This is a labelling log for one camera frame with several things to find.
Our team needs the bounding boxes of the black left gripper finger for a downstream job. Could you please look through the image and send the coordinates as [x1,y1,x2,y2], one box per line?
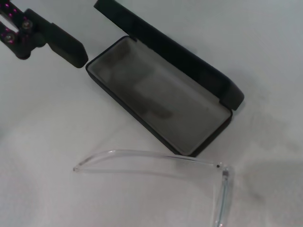
[0,0,89,70]

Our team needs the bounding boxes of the black glasses case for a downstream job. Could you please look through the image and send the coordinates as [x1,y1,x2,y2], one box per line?
[85,0,245,158]

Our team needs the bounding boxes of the clear transparent glasses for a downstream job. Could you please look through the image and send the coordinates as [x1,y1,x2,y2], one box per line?
[72,148,235,227]

